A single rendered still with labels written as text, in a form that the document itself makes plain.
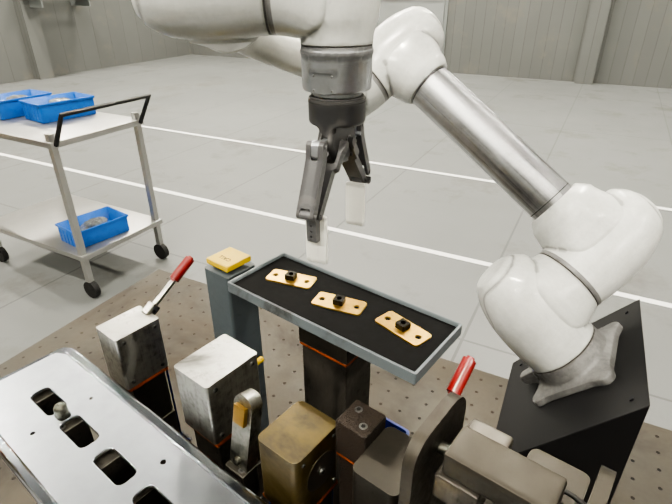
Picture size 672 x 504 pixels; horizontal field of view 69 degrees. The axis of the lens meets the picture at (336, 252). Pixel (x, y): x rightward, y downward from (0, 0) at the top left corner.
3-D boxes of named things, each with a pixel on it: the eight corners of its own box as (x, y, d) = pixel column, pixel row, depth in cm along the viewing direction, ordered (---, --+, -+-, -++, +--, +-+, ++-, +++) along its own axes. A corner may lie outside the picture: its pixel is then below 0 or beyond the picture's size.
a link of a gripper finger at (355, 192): (345, 182, 76) (347, 180, 77) (345, 223, 79) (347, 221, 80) (363, 184, 75) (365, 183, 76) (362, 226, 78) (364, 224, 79)
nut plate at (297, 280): (264, 280, 86) (264, 274, 85) (275, 269, 89) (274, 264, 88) (308, 289, 83) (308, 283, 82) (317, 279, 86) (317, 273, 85)
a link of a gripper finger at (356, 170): (324, 140, 68) (328, 131, 68) (346, 181, 77) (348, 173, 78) (351, 143, 66) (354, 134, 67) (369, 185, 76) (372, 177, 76)
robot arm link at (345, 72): (286, 46, 59) (288, 98, 62) (356, 49, 56) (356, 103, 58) (319, 40, 66) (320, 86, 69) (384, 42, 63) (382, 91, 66)
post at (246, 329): (225, 431, 114) (200, 267, 93) (249, 412, 120) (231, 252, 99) (248, 448, 110) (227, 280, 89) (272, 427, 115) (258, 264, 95)
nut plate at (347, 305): (310, 304, 79) (310, 298, 78) (320, 292, 82) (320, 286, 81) (359, 316, 76) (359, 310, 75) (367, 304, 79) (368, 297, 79)
